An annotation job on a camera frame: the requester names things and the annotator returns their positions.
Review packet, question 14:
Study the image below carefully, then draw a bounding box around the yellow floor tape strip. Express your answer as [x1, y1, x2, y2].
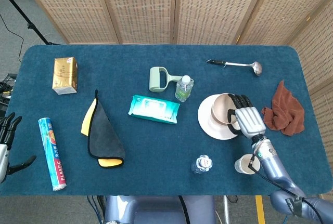
[255, 195, 265, 224]

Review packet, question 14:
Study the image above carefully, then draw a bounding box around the brown cloth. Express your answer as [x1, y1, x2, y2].
[261, 80, 305, 136]

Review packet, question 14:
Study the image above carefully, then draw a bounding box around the white round plate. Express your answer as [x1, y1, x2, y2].
[197, 94, 241, 140]

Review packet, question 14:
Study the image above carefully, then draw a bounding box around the clear bottle green label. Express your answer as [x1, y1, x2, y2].
[174, 75, 195, 103]

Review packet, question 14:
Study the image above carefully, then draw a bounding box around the blue plastic wrap roll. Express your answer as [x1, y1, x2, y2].
[37, 117, 67, 191]

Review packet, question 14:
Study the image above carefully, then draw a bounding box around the small clear bottle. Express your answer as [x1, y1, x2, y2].
[190, 154, 214, 175]

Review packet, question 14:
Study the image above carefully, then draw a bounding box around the white metal pole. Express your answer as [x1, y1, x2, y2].
[222, 195, 230, 224]

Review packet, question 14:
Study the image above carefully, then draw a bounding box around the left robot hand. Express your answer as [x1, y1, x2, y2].
[0, 112, 37, 183]

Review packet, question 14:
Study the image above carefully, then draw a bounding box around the black torso cable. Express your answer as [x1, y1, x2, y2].
[177, 195, 191, 224]

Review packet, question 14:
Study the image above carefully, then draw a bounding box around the tangled cable bundle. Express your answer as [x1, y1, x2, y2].
[0, 72, 18, 117]

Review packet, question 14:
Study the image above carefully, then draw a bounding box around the golden carton box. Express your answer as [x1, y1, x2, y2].
[52, 56, 79, 96]

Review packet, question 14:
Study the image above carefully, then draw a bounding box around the blue table cover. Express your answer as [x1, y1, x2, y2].
[0, 44, 333, 196]

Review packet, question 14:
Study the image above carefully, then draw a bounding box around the thin black floor cable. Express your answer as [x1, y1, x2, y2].
[0, 13, 25, 63]

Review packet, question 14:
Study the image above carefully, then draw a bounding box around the beige bowl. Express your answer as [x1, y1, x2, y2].
[211, 93, 241, 125]
[207, 114, 241, 132]

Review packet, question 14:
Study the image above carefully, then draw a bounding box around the green lint roller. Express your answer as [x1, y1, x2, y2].
[148, 66, 182, 93]

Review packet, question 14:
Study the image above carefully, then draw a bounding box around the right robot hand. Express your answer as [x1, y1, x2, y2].
[227, 93, 267, 139]

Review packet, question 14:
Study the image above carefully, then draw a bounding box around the grey and yellow cloth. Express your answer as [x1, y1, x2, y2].
[81, 89, 126, 168]

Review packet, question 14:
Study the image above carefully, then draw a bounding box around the white cup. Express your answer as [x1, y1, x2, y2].
[234, 153, 261, 175]

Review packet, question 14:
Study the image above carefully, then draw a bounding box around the blue-grey robot torso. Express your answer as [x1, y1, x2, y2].
[103, 195, 217, 224]

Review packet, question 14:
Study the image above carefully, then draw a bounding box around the metal ladle black handle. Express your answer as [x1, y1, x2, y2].
[207, 59, 262, 77]

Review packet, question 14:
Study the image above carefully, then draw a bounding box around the black tripod stand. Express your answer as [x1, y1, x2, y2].
[0, 0, 62, 46]

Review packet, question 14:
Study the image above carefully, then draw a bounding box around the teal wet wipes pack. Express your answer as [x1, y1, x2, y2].
[127, 95, 181, 125]

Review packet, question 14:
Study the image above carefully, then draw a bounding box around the woven folding screen panel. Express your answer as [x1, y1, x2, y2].
[285, 0, 333, 199]
[173, 0, 273, 45]
[16, 0, 123, 45]
[96, 0, 180, 45]
[235, 0, 333, 46]

